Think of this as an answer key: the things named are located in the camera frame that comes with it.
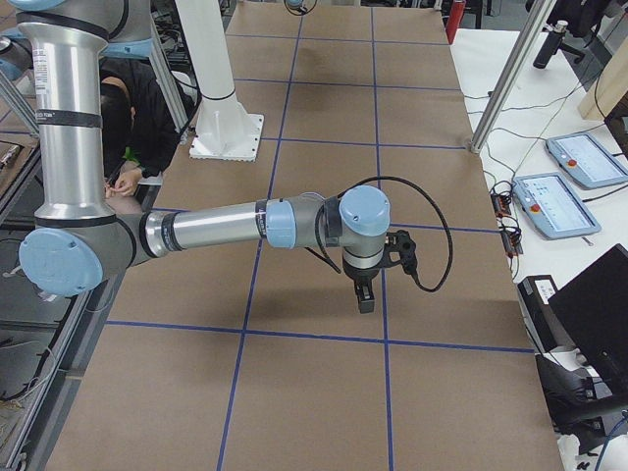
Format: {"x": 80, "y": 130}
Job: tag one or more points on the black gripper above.
{"x": 360, "y": 276}

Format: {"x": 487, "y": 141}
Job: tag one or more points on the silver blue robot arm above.
{"x": 79, "y": 241}
{"x": 300, "y": 7}

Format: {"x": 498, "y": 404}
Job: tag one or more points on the orange electronics board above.
{"x": 502, "y": 204}

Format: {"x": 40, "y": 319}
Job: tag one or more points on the black desktop box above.
{"x": 534, "y": 295}

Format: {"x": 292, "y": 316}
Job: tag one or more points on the near blue teach pendant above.
{"x": 553, "y": 207}

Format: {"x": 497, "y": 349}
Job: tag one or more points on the blue teach pendant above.
{"x": 586, "y": 161}
{"x": 553, "y": 207}

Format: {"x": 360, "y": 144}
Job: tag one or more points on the black laptop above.
{"x": 592, "y": 308}

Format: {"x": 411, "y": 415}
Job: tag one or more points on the far blue teach pendant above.
{"x": 586, "y": 161}

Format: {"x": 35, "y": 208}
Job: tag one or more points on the person in black jacket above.
{"x": 139, "y": 136}

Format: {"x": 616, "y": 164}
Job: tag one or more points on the red cylinder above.
{"x": 456, "y": 13}

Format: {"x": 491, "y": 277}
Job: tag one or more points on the black bottle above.
{"x": 551, "y": 44}

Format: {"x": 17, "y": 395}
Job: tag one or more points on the wooden board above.
{"x": 608, "y": 89}

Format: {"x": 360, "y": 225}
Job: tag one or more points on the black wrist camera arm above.
{"x": 401, "y": 250}

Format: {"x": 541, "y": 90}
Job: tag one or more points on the white camera mast pedestal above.
{"x": 223, "y": 130}

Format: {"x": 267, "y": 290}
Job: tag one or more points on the aluminium frame post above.
{"x": 519, "y": 52}

